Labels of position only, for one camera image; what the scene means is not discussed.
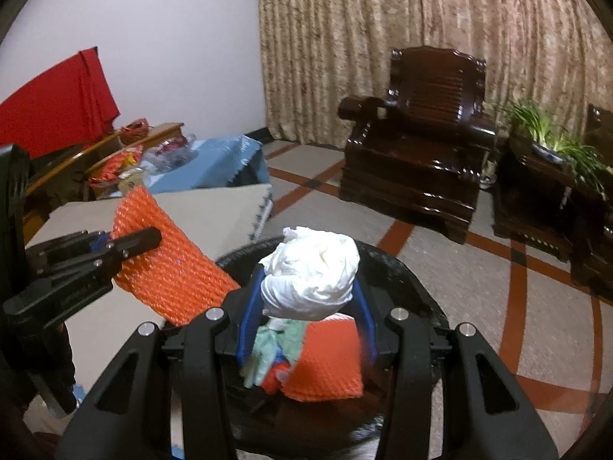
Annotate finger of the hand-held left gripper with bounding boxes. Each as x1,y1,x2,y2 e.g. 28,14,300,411
26,230,115,276
1,227,164,330

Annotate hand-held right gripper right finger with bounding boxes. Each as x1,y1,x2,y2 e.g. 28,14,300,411
352,282,560,460

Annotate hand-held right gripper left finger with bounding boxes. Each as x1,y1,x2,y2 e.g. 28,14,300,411
55,267,267,460

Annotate orange foam net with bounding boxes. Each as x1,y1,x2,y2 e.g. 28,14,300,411
278,314,367,404
111,187,243,329

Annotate black trash bin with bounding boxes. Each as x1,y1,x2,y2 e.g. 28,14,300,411
213,236,449,460

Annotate white tissue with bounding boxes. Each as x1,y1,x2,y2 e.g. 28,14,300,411
259,226,361,322

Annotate pale green crumpled paper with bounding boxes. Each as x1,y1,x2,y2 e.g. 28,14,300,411
239,319,308,389

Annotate red plastic bag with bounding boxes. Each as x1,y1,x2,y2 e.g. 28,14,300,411
260,363,294,395

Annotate light wooden bench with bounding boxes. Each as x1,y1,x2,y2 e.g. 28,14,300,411
21,122,186,245

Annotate brown cardboard box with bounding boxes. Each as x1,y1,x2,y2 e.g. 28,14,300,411
117,170,145,193

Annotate red snack packet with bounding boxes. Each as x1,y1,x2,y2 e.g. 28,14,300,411
89,150,144,187

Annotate beige tablecloth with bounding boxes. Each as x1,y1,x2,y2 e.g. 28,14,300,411
24,183,275,460

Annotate clear plastic bag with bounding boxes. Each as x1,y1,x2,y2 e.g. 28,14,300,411
144,135,200,172

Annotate red cloth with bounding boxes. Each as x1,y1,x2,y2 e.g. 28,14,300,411
0,47,121,162

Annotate orange wicker basket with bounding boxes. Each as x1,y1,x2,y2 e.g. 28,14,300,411
117,119,152,148

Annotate blue tablecloth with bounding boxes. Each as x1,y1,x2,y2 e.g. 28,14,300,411
144,135,270,196

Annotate dark wooden armchair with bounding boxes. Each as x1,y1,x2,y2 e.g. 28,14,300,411
338,47,500,245
570,103,613,306

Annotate dark wooden side table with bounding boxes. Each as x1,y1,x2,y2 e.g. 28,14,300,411
493,133,583,263

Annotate green potted plant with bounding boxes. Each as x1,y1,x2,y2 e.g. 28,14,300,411
498,98,613,198

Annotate beige patterned curtain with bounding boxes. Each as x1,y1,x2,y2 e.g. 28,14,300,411
249,0,613,173

